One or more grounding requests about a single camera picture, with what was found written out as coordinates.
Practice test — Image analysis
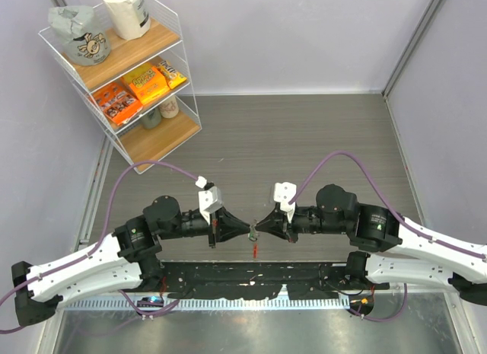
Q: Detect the green bottle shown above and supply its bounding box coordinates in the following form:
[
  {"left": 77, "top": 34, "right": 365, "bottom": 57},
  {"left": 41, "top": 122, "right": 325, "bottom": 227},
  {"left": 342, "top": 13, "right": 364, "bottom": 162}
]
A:
[{"left": 141, "top": 107, "right": 162, "bottom": 129}]

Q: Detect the yellow candy bag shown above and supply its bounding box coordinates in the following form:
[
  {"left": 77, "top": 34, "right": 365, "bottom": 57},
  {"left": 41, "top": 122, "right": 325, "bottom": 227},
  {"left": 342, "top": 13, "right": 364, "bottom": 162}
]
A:
[{"left": 156, "top": 60, "right": 187, "bottom": 90}]

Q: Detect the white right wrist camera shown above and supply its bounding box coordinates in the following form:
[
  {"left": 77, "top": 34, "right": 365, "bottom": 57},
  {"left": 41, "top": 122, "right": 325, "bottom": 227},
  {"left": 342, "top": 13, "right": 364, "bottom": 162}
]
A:
[{"left": 272, "top": 182, "right": 297, "bottom": 223}]

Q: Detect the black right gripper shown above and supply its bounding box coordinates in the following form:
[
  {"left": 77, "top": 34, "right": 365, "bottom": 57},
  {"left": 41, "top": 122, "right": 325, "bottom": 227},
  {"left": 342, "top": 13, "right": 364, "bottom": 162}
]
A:
[{"left": 256, "top": 204, "right": 349, "bottom": 243}]

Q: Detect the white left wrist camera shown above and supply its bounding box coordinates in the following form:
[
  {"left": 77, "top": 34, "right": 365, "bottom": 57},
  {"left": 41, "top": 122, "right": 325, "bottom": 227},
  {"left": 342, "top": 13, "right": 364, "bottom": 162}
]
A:
[{"left": 195, "top": 176, "right": 224, "bottom": 225}]

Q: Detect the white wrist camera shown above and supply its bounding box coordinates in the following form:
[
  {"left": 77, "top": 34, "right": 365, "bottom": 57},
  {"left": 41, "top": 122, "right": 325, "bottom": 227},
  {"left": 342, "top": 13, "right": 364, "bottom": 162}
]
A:
[
  {"left": 195, "top": 176, "right": 224, "bottom": 225},
  {"left": 272, "top": 182, "right": 297, "bottom": 223}
]

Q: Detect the orange yellow snack box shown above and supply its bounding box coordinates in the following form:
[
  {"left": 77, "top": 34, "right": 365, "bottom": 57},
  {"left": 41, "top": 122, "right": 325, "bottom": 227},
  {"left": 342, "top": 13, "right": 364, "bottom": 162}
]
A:
[{"left": 121, "top": 62, "right": 170, "bottom": 106}]

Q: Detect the white slotted cable duct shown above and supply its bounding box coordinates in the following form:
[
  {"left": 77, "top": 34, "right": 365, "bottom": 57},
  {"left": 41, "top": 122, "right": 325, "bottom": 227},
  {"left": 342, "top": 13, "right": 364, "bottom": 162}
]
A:
[{"left": 66, "top": 293, "right": 350, "bottom": 311}]

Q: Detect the white paper bag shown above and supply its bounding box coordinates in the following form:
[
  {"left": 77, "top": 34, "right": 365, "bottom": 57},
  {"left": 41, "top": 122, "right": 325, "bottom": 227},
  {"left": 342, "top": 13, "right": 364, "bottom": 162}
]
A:
[{"left": 102, "top": 0, "right": 151, "bottom": 40}]

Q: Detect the red handled crescent blade keychain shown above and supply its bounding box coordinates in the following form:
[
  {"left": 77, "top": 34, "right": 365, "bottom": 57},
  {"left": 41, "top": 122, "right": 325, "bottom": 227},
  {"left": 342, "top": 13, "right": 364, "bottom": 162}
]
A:
[{"left": 248, "top": 220, "right": 259, "bottom": 260}]

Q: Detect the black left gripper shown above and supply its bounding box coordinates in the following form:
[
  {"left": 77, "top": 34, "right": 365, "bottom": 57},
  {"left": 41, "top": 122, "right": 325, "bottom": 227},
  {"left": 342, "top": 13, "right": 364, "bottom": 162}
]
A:
[{"left": 158, "top": 206, "right": 251, "bottom": 247}]

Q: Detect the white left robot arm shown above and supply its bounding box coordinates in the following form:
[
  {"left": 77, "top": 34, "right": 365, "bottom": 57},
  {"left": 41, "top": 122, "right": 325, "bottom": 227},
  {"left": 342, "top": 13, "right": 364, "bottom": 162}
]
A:
[{"left": 11, "top": 193, "right": 250, "bottom": 327}]

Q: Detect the grey paper bag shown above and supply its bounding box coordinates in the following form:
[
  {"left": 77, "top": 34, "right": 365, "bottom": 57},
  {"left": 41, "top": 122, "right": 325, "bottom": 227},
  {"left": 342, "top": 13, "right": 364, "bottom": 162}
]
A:
[{"left": 48, "top": 5, "right": 111, "bottom": 66}]

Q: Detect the beige cup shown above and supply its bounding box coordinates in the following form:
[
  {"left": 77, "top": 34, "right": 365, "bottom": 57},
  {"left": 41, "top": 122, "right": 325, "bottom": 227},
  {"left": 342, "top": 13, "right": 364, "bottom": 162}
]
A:
[{"left": 158, "top": 95, "right": 179, "bottom": 119}]

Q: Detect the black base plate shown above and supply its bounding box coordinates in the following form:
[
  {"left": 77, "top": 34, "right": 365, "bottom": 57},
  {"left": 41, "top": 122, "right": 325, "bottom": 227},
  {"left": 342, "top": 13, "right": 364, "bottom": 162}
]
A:
[{"left": 125, "top": 260, "right": 393, "bottom": 301}]

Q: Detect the white wire shelf unit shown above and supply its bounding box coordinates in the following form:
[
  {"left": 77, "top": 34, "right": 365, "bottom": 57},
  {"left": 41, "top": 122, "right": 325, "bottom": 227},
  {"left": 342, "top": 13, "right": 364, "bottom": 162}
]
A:
[{"left": 39, "top": 0, "right": 202, "bottom": 174}]

